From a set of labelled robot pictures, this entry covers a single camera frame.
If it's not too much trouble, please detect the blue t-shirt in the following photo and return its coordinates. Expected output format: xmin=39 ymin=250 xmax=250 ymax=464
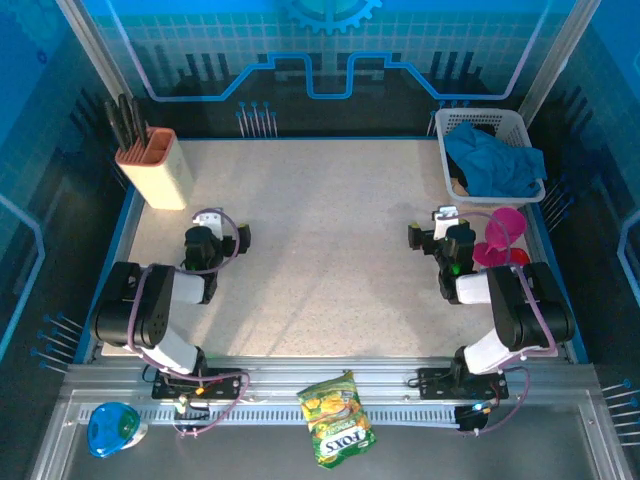
xmin=443 ymin=121 xmax=549 ymax=199

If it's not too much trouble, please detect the pink plastic cup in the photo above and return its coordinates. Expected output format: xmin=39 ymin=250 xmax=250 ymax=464
xmin=472 ymin=241 xmax=512 ymax=269
xmin=487 ymin=207 xmax=528 ymax=251

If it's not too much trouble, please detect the black t-shirt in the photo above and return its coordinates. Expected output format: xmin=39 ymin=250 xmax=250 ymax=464
xmin=446 ymin=124 xmax=496 ymax=194

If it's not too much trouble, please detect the beige knife block orange rim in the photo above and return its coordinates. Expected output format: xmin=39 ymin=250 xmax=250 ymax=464
xmin=114 ymin=127 xmax=194 ymax=211

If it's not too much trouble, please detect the white perforated plastic basket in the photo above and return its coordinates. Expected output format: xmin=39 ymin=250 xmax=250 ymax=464
xmin=433 ymin=108 xmax=547 ymax=206

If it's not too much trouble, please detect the small black controller board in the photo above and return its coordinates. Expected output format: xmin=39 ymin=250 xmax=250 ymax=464
xmin=172 ymin=393 xmax=211 ymax=422
xmin=454 ymin=403 xmax=490 ymax=434

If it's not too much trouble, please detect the green yellow snack bag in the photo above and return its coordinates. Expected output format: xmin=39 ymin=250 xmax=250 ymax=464
xmin=296 ymin=369 xmax=377 ymax=471

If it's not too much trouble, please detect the blue plastic tape dispenser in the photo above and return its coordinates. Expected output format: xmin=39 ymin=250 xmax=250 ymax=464
xmin=87 ymin=401 xmax=149 ymax=459

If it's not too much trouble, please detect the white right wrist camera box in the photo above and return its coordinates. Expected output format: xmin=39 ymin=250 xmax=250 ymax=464
xmin=432 ymin=205 xmax=459 ymax=240

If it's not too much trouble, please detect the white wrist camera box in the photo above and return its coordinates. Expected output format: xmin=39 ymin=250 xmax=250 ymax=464
xmin=432 ymin=205 xmax=459 ymax=240
xmin=193 ymin=209 xmax=224 ymax=236

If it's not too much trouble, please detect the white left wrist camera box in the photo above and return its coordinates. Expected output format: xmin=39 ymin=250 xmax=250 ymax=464
xmin=193 ymin=209 xmax=224 ymax=236

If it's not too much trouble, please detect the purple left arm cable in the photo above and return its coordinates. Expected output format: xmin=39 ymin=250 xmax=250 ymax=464
xmin=127 ymin=207 xmax=251 ymax=440

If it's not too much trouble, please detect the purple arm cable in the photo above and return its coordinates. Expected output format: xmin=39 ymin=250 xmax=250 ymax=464
xmin=127 ymin=207 xmax=251 ymax=440
xmin=457 ymin=212 xmax=559 ymax=436

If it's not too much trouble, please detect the aluminium frame rail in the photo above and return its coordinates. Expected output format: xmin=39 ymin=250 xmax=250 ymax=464
xmin=29 ymin=355 xmax=634 ymax=480

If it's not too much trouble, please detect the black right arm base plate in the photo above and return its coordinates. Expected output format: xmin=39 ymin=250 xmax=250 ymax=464
xmin=417 ymin=366 xmax=510 ymax=401

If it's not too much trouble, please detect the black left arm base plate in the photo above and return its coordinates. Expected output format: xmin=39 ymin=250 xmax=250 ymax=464
xmin=151 ymin=367 xmax=244 ymax=401

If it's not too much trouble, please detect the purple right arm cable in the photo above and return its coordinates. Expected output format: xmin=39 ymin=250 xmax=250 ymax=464
xmin=457 ymin=212 xmax=559 ymax=436

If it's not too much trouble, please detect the grey slotted cable duct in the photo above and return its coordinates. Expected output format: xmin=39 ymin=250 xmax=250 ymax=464
xmin=79 ymin=404 xmax=464 ymax=427

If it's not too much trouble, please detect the aluminium frame post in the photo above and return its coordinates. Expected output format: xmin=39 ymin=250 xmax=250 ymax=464
xmin=517 ymin=0 xmax=604 ymax=124
xmin=54 ymin=0 xmax=134 ymax=101

